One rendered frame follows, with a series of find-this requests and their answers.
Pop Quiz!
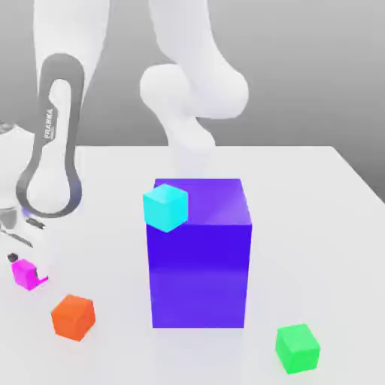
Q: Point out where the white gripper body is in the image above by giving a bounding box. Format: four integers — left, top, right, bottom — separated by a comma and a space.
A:
0, 226, 51, 271

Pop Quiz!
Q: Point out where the small magenta cube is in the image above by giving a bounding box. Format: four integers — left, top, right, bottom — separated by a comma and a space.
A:
11, 258, 50, 292

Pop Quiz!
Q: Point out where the small orange cube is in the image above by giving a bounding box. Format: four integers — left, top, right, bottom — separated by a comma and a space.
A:
50, 293, 97, 343

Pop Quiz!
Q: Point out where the small cyan cube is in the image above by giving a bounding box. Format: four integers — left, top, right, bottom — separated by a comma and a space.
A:
142, 183, 189, 234

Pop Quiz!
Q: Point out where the small green cube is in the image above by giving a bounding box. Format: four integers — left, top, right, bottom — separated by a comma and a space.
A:
274, 323, 322, 376

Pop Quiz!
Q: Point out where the large purple box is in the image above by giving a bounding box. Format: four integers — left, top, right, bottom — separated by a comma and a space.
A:
146, 177, 253, 329

